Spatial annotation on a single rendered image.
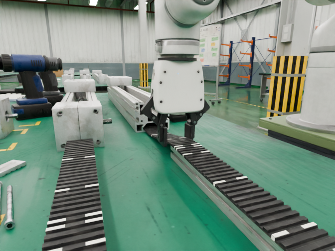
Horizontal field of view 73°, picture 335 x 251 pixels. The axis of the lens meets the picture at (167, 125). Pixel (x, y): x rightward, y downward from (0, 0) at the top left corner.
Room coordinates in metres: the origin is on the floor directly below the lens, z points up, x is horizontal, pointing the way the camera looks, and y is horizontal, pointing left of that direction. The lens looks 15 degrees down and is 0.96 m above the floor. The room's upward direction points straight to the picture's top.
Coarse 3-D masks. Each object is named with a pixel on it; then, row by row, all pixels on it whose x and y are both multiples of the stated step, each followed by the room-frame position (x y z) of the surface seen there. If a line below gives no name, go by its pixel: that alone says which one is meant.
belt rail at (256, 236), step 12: (180, 156) 0.38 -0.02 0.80; (192, 168) 0.33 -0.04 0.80; (204, 180) 0.30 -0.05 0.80; (204, 192) 0.30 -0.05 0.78; (216, 192) 0.27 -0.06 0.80; (216, 204) 0.27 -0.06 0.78; (228, 204) 0.24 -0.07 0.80; (228, 216) 0.24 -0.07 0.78; (240, 216) 0.23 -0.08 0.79; (240, 228) 0.22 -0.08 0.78; (252, 228) 0.21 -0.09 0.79; (252, 240) 0.20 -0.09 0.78; (264, 240) 0.19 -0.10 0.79
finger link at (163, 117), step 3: (159, 114) 0.45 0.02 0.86; (162, 114) 0.43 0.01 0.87; (165, 114) 0.43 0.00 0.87; (159, 117) 0.45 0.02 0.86; (162, 117) 0.43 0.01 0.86; (165, 117) 0.43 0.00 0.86; (162, 120) 0.43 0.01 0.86; (165, 120) 0.43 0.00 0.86; (159, 123) 0.43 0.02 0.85; (162, 123) 0.43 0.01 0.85; (165, 123) 0.43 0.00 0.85; (159, 126) 0.43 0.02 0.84; (162, 126) 0.43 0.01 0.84
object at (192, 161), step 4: (204, 156) 0.35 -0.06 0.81; (208, 156) 0.35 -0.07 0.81; (212, 156) 0.35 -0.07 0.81; (188, 160) 0.34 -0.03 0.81; (192, 160) 0.34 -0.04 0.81; (196, 160) 0.33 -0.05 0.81; (200, 160) 0.33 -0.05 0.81; (204, 160) 0.33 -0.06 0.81; (208, 160) 0.34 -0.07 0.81; (212, 160) 0.34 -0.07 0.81
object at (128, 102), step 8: (112, 88) 1.10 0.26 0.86; (120, 88) 1.01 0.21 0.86; (128, 88) 1.11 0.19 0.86; (136, 88) 1.01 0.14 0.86; (112, 96) 1.15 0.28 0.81; (120, 96) 0.93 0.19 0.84; (128, 96) 0.74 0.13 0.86; (136, 96) 0.94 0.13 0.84; (144, 96) 0.81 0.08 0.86; (120, 104) 0.93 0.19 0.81; (128, 104) 0.72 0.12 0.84; (136, 104) 0.62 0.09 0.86; (144, 104) 0.62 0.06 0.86; (120, 112) 0.88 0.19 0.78; (128, 112) 0.76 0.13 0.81; (136, 112) 0.61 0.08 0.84; (152, 112) 0.67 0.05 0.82; (128, 120) 0.71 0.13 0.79; (136, 120) 0.64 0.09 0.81; (144, 120) 0.62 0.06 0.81; (168, 120) 0.64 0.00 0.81; (136, 128) 0.61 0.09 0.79; (168, 128) 0.64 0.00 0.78
